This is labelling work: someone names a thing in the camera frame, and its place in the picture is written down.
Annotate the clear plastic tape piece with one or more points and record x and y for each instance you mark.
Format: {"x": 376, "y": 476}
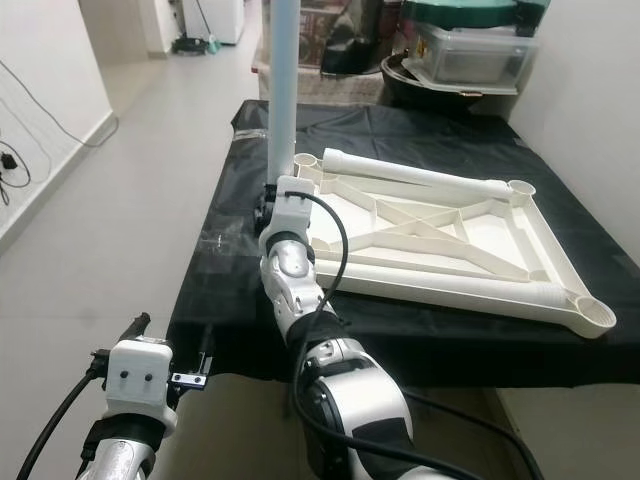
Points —
{"x": 230, "y": 238}

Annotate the black plastic table cover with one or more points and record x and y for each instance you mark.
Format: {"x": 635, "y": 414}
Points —
{"x": 220, "y": 310}

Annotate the black power adapter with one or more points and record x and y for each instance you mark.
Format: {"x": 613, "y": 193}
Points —
{"x": 12, "y": 161}

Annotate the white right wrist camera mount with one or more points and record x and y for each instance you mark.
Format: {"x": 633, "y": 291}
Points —
{"x": 288, "y": 205}

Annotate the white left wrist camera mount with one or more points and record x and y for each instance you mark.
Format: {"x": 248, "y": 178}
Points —
{"x": 140, "y": 380}

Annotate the beige patterned bench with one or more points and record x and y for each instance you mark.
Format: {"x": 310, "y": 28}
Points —
{"x": 340, "y": 88}

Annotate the clear plastic storage container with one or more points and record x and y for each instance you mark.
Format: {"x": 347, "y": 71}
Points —
{"x": 480, "y": 55}

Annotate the white plastic table leg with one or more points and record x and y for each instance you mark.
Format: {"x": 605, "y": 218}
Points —
{"x": 282, "y": 90}
{"x": 460, "y": 290}
{"x": 410, "y": 172}

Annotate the floor mop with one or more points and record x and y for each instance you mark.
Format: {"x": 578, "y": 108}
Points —
{"x": 190, "y": 45}

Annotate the green round lid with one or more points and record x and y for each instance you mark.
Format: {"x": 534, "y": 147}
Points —
{"x": 460, "y": 12}

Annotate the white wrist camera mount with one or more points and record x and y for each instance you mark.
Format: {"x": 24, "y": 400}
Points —
{"x": 140, "y": 380}
{"x": 288, "y": 205}

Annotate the white plastic table top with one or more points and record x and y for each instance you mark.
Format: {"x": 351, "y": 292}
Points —
{"x": 490, "y": 230}

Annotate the black bag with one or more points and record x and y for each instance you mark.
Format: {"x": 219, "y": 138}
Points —
{"x": 360, "y": 45}

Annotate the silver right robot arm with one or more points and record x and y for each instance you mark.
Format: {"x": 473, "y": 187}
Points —
{"x": 295, "y": 285}

